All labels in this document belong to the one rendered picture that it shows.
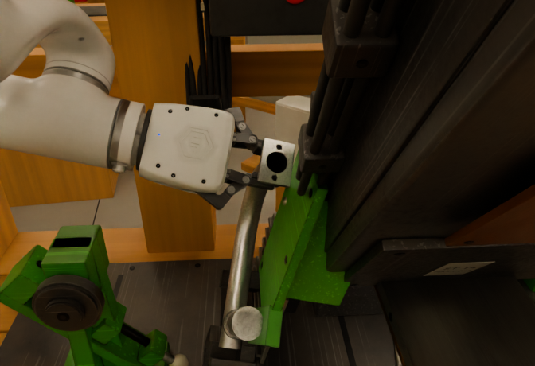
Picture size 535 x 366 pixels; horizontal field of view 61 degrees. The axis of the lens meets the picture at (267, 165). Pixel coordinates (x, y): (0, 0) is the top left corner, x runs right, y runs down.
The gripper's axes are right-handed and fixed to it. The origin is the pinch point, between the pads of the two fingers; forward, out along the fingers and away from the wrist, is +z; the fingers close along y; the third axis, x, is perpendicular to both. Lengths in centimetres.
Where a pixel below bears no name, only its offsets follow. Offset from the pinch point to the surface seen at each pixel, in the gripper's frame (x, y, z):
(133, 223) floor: 204, 10, -29
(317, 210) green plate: -11.7, -6.7, 3.4
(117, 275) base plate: 38.5, -16.4, -17.8
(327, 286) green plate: -3.4, -13.5, 8.4
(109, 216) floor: 213, 12, -43
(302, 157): -19.2, -4.1, -0.9
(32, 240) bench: 54, -12, -38
